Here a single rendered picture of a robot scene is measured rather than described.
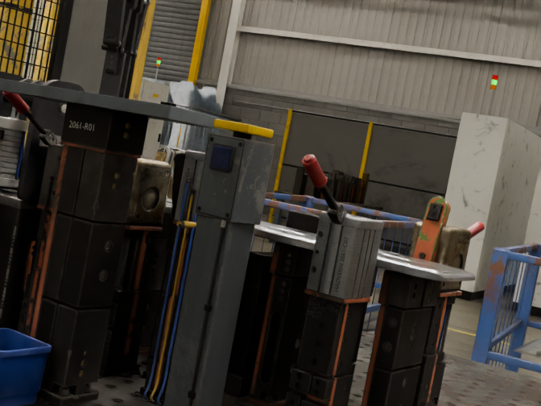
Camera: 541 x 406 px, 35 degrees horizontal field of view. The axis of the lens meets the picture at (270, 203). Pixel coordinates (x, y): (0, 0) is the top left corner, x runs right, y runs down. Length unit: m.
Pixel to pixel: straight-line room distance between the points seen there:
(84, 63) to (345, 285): 4.06
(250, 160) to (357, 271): 0.24
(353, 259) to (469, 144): 8.33
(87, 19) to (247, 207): 4.05
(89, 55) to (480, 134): 5.36
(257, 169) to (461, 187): 8.40
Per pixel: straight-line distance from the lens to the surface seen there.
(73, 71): 5.09
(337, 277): 1.22
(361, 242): 1.23
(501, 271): 3.28
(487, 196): 9.43
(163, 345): 1.40
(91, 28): 5.18
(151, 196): 1.50
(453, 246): 1.54
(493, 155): 9.45
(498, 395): 2.00
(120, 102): 1.22
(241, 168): 1.12
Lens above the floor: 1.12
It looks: 3 degrees down
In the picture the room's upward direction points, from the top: 11 degrees clockwise
